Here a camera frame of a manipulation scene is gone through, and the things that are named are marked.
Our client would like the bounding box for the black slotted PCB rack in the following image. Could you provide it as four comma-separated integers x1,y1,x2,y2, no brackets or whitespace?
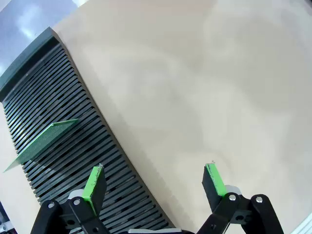
0,26,176,231

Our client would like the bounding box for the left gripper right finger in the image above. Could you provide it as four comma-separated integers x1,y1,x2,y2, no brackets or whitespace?
195,162,285,234

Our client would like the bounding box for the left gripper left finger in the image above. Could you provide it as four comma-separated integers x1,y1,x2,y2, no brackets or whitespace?
30,163,108,234

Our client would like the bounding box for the green perforated PCB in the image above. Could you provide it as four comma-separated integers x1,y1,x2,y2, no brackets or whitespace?
2,118,79,173

